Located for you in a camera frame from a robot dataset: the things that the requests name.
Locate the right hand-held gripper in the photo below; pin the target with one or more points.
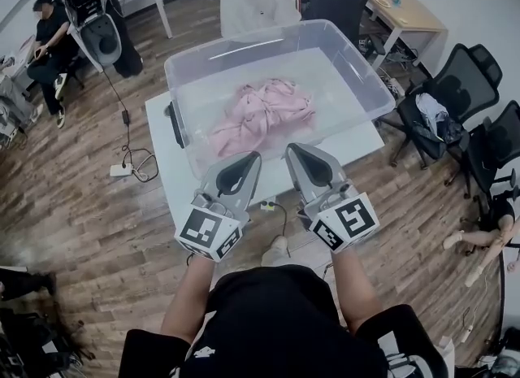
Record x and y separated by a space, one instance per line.
353 220

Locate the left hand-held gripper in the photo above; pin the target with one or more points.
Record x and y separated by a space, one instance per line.
203 230

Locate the pink garment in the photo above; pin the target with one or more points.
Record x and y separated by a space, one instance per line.
264 112

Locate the clear plastic storage bin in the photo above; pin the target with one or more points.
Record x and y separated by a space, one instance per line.
203 71

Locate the person's left forearm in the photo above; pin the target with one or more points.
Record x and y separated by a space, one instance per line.
187 299

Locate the person's right forearm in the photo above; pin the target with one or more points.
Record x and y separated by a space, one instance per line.
357 287

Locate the person's beige shoe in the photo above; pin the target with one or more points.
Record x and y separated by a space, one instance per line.
275 251

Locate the crumpled light blue garment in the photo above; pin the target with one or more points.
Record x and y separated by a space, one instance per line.
430 108

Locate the person's black clothing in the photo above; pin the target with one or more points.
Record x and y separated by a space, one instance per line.
268 323

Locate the black mesh office chair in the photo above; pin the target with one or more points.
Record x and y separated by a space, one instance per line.
499 144
467 83

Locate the wooden desk with white legs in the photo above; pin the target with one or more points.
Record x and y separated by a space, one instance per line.
410 14

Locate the white pod-shaped machine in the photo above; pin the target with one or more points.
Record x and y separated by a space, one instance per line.
101 43

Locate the white side table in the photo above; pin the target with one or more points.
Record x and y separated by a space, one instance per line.
445 350

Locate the black equipment pile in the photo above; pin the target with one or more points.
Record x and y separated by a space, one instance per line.
32 340

